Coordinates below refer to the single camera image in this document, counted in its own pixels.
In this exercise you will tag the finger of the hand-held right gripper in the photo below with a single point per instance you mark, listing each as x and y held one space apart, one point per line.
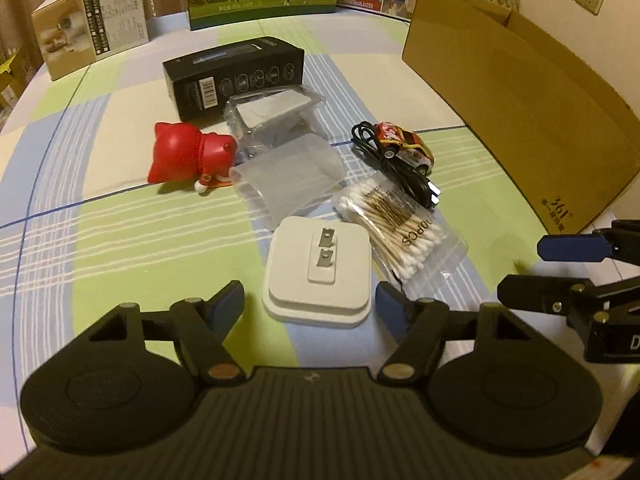
540 294
575 248

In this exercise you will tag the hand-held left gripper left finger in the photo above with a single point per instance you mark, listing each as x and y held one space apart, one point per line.
227 306

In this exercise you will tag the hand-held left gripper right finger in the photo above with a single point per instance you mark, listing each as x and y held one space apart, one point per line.
390 306

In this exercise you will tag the white charger plug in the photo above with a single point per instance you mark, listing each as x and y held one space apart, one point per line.
320 272

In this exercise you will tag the bag of cotton swabs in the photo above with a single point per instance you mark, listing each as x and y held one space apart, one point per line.
400 225

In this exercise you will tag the translucent plastic lid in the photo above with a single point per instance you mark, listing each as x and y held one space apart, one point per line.
295 175

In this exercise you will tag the red and white toy car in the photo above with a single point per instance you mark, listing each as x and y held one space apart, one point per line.
407 147

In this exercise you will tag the brown cardboard box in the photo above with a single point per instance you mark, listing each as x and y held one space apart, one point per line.
510 100

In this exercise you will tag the checked tablecloth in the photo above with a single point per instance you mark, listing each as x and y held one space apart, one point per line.
125 240

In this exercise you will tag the red cat figurine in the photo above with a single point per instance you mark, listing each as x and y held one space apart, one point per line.
182 155

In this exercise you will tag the clear plastic case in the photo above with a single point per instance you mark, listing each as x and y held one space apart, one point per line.
272 110

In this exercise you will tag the black product box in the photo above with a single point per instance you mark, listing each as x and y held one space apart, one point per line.
230 70

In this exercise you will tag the brown storage carton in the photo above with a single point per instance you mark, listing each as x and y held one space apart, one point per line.
10 85

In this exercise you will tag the beige product box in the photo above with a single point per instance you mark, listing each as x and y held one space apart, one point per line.
95 20

